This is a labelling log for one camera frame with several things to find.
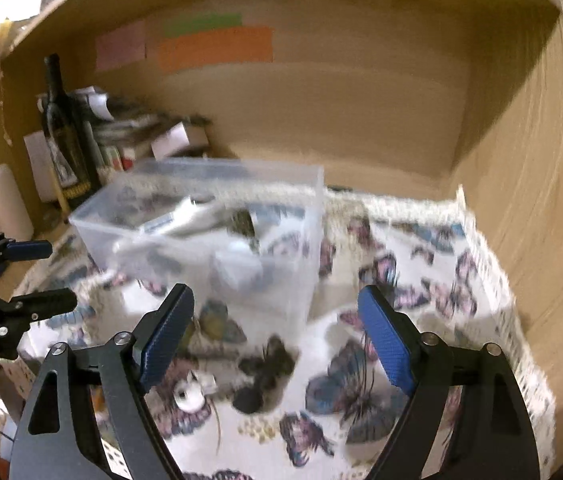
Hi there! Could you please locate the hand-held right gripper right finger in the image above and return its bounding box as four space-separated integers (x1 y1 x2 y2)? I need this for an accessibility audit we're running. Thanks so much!
357 284 542 480

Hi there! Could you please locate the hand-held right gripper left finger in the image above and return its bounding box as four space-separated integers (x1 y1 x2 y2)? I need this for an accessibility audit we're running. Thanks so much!
9 283 196 480

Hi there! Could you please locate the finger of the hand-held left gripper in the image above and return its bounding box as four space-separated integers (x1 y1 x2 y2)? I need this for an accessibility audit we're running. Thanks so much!
0 233 54 285
0 287 79 342

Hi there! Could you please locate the small white round object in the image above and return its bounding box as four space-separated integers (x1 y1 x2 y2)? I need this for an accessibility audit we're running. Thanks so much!
172 373 218 415

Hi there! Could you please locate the clear plastic storage box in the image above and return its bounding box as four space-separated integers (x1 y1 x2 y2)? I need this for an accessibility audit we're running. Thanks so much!
69 157 325 333

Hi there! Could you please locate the butterfly print cloth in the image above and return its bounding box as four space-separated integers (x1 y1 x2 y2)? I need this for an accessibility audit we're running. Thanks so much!
0 185 557 480

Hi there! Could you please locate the white paper roll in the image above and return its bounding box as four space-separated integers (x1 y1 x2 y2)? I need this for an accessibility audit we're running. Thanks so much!
0 163 35 243

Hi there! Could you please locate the white paper sheet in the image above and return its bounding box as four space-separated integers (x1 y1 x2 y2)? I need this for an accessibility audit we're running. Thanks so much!
24 130 62 204

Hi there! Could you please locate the white cube object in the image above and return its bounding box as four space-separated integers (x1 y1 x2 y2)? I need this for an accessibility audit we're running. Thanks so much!
212 247 265 292

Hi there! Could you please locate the dark wine bottle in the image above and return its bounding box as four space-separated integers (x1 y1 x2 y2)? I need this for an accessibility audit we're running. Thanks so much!
42 53 102 206

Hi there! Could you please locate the long white object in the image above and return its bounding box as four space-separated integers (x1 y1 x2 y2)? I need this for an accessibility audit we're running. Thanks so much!
112 195 227 256

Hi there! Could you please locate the dark round object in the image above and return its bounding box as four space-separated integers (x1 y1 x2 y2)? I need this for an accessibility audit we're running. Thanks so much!
226 209 258 241

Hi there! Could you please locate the stack of books and papers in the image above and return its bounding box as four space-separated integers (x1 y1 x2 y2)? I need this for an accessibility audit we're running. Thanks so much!
69 86 212 172

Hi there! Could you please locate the small white cardboard box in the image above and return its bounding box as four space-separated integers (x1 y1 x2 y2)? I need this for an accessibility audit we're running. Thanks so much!
150 122 211 161

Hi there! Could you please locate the pink sticky note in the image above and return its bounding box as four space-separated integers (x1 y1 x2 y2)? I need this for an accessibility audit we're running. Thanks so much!
96 21 147 72

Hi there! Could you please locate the orange sticky note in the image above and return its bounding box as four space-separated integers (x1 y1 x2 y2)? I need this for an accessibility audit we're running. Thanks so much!
158 25 274 73

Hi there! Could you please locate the green sticky note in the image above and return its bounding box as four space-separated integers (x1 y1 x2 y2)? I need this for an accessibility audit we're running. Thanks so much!
164 12 243 38

